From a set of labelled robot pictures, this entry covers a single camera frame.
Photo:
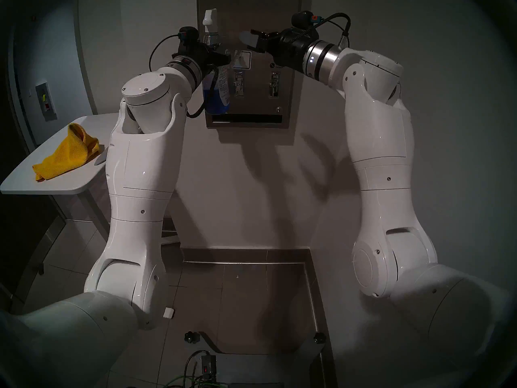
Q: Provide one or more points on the black red-switch power box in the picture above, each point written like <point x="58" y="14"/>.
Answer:
<point x="208" y="365"/>

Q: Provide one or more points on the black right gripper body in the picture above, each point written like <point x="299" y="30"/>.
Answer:
<point x="288" y="47"/>

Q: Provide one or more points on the white folding table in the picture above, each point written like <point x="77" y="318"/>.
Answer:
<point x="24" y="179"/>

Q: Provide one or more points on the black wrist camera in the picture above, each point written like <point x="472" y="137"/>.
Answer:
<point x="305" y="19"/>
<point x="189" y="36"/>

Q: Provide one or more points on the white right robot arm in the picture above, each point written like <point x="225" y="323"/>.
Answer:
<point x="383" y="148"/>

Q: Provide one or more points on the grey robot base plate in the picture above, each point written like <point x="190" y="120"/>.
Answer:
<point x="262" y="369"/>

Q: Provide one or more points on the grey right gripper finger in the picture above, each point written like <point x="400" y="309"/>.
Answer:
<point x="260" y="32"/>
<point x="252" y="39"/>

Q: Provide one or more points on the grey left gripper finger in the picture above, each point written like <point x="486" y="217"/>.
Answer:
<point x="223" y="59"/>

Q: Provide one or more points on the chrome dispenser lever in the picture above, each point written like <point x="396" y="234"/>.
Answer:
<point x="275" y="84"/>
<point x="239" y="84"/>

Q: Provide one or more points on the white blue-edged sticker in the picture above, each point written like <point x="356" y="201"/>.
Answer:
<point x="244" y="60"/>

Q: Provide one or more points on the stainless steel wall dispenser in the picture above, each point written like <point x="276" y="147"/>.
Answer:
<point x="258" y="104"/>

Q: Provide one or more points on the black star knob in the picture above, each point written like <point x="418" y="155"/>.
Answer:
<point x="192" y="337"/>
<point x="319" y="338"/>

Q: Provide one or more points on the yellow microfibre cloth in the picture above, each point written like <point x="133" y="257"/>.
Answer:
<point x="66" y="157"/>

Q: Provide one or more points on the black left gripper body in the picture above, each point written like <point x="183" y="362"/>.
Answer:
<point x="196" y="55"/>

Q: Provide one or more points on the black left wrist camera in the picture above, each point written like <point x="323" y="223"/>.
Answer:
<point x="189" y="36"/>

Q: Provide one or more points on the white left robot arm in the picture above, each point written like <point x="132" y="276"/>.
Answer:
<point x="141" y="181"/>

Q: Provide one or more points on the grey wall switch box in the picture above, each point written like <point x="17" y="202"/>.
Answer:
<point x="45" y="102"/>

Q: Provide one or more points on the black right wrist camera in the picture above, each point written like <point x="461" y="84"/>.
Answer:
<point x="305" y="19"/>

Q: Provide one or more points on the clear spray bottle blue cleaner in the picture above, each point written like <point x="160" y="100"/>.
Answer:
<point x="218" y="96"/>

